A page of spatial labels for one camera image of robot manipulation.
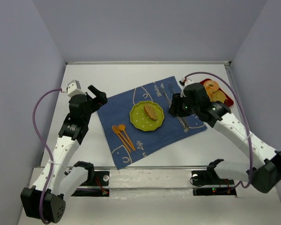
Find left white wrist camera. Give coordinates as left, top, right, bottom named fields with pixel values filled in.
left=61, top=80, right=86, bottom=98

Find brown bread slice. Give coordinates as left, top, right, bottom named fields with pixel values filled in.
left=210, top=90, right=227, bottom=103

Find orange plastic spoon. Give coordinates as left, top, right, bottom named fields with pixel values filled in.
left=118, top=124, right=136, bottom=151

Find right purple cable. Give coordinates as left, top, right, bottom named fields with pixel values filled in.
left=184, top=71, right=253, bottom=189

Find speckled bread slice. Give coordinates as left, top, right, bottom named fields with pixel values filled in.
left=143, top=103, right=158, bottom=120

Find green dotted plate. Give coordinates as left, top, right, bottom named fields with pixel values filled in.
left=129, top=101, right=165, bottom=132

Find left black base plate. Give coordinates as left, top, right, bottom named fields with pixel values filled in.
left=72, top=171, right=110, bottom=197

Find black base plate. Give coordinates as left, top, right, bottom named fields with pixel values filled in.
left=72, top=171, right=110, bottom=197
left=190, top=170, right=237, bottom=196

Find blue embroidered cloth mat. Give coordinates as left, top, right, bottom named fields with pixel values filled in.
left=98, top=76, right=207, bottom=169

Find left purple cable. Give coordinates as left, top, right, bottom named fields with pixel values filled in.
left=32, top=88, right=70, bottom=225

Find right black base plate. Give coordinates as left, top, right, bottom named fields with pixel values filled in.
left=190, top=170, right=237, bottom=196

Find red tray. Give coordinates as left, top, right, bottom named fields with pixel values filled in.
left=200, top=79, right=234, bottom=107

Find metal serving tongs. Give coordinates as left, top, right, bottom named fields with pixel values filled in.
left=161, top=83, right=190, bottom=133

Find purple cable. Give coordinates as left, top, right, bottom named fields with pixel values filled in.
left=32, top=88, right=70, bottom=225
left=184, top=71, right=253, bottom=189

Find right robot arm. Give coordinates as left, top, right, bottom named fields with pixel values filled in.
left=169, top=81, right=281, bottom=193

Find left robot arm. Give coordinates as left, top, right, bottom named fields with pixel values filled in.
left=20, top=80, right=108, bottom=225

